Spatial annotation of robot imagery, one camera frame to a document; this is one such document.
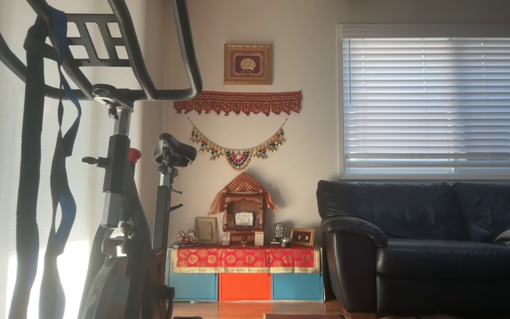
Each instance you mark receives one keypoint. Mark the wooden home shrine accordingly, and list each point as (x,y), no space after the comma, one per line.
(242,204)

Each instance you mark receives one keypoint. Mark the silver idol statue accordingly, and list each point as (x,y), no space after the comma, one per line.
(278,231)

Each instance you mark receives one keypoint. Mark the small white card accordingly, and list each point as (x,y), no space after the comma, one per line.
(259,239)

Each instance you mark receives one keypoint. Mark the small dark metal pot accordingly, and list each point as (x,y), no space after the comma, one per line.
(286,242)

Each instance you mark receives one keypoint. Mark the small dark framed picture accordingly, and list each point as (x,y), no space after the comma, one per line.
(302,237)

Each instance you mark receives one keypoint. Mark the gold framed lotus picture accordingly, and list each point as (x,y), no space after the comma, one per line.
(248,64)

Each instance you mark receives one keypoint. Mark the red gold patterned cloth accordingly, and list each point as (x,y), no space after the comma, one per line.
(246,259)

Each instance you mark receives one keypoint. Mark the pair of painted figurines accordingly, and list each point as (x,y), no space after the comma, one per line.
(187,238)

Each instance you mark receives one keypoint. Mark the orange storage cube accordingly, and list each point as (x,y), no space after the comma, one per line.
(245,287)

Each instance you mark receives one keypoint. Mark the blue storage cube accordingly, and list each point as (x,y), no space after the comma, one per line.
(298,287)
(193,287)

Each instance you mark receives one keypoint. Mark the black exercise bike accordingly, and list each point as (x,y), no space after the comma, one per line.
(117,168)

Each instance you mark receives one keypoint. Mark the black leather sofa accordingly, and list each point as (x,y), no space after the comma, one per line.
(414,261)

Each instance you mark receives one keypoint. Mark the white window blinds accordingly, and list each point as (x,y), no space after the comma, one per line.
(436,102)

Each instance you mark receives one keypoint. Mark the beaded garland wall hanging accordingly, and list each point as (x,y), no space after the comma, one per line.
(237,159)

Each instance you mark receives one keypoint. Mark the red embroidered wall hanging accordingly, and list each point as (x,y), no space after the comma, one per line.
(237,102)

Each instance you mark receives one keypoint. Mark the gold photo frame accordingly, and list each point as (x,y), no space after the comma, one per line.
(206,230)

